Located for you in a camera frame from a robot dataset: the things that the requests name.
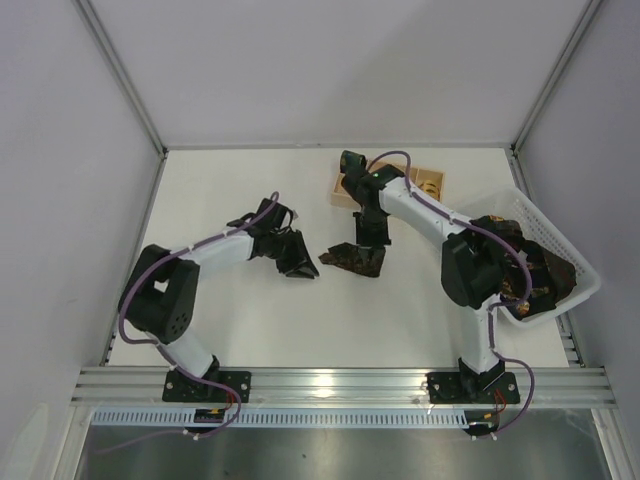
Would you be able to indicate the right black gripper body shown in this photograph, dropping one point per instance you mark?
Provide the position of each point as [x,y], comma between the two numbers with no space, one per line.
[373,240]

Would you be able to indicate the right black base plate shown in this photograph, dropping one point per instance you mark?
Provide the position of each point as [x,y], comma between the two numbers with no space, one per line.
[457,387]

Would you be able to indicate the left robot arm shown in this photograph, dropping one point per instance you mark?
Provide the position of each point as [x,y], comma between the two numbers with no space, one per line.
[157,305]

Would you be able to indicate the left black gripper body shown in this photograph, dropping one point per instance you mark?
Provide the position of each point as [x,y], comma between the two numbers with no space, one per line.
[286,248]

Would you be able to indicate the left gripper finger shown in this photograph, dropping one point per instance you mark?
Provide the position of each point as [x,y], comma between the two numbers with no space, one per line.
[298,255]
[302,273]

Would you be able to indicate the dark key-patterned tie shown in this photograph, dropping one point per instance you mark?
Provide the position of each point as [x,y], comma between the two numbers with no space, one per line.
[362,261]

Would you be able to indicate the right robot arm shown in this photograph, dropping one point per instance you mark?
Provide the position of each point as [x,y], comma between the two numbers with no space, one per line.
[473,264]

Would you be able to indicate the white plastic basket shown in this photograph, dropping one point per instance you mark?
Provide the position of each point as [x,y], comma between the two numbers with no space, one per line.
[512,204]

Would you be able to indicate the rolled gold patterned tie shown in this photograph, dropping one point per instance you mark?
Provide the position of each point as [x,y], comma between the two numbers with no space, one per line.
[430,187]

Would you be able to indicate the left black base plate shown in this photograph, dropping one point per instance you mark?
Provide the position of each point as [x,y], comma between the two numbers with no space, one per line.
[178,388]

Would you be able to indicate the pile of dark ties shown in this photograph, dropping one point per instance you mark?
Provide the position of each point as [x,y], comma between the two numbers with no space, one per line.
[553,278]

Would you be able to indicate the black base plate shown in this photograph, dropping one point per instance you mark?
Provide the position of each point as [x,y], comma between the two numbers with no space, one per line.
[457,387]
[178,388]

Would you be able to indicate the aluminium mounting rail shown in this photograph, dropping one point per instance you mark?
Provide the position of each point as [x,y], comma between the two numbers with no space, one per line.
[318,388]

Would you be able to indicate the rolled dark green tie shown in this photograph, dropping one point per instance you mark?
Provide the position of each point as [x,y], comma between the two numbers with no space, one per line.
[352,161]

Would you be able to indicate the white slotted cable duct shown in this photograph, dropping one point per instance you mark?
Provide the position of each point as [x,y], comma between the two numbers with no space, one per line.
[193,418]

